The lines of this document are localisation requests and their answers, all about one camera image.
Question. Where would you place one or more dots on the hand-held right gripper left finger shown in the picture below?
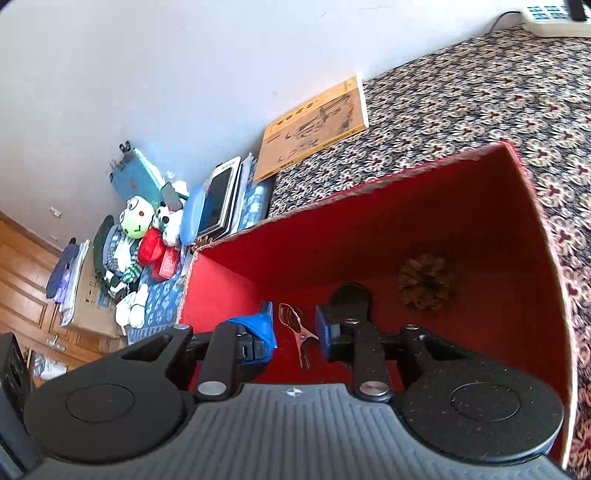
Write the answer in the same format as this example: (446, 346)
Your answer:
(258, 328)

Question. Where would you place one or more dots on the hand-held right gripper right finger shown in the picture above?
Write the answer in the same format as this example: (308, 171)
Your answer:
(325, 331)

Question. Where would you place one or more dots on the metal spring clip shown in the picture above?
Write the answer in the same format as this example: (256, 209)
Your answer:
(300, 337)

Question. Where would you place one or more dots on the black round disc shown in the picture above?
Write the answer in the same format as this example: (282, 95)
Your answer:
(353, 297)

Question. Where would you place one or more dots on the red cardboard box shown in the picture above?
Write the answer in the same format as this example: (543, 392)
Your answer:
(369, 230)

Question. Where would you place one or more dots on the large brown pine cone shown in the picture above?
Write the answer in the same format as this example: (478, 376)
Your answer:
(425, 281)

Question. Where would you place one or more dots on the blue patterned cloth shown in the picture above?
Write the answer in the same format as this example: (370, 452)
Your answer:
(159, 304)

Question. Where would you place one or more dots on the wooden cabinet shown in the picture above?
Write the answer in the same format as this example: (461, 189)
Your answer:
(23, 277)

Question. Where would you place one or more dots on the small brown pine cone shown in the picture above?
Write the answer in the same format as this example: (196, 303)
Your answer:
(203, 241)

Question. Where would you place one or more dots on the brown cardboard box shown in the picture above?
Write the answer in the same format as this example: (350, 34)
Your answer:
(90, 300)

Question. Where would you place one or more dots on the blue glasses case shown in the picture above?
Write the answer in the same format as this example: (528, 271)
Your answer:
(191, 217)

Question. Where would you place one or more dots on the panda plush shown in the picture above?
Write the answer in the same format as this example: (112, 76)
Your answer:
(168, 224)

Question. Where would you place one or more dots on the white framed smartphone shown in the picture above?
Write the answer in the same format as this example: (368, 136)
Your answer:
(219, 194)

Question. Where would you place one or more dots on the small grey phone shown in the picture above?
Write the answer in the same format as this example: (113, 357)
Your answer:
(171, 194)

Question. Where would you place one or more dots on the green frog plush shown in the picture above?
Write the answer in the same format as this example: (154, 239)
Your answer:
(136, 221)

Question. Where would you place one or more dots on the dark green cloth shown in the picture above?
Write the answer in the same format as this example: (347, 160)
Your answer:
(101, 240)

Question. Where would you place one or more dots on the blue tin box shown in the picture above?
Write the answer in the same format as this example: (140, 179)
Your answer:
(136, 177)

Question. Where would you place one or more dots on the yellow paperback book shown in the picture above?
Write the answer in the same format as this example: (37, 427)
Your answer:
(314, 124)

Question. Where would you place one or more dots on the white power strip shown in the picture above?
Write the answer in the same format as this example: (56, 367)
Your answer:
(549, 18)

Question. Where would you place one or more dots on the black charger plug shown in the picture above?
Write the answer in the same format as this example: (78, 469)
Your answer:
(577, 8)

